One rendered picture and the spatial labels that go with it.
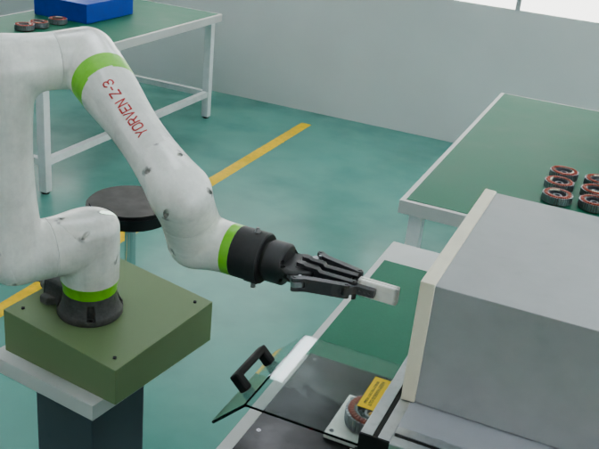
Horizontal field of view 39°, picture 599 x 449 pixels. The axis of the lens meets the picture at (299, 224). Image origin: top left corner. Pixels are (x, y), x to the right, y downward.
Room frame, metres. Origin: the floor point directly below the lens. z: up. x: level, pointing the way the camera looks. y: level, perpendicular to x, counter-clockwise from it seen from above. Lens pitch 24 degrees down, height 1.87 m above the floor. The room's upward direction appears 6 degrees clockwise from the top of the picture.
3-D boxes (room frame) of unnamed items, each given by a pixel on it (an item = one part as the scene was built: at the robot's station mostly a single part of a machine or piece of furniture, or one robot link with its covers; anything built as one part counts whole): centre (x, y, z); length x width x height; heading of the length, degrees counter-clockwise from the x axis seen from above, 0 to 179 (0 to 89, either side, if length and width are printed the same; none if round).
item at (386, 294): (1.25, -0.14, 1.21); 0.07 x 0.01 x 0.03; 69
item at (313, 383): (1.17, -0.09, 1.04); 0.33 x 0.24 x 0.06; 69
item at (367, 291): (1.24, -0.11, 1.21); 0.05 x 0.03 x 0.01; 69
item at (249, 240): (1.33, 0.07, 1.20); 0.09 x 0.06 x 0.12; 159
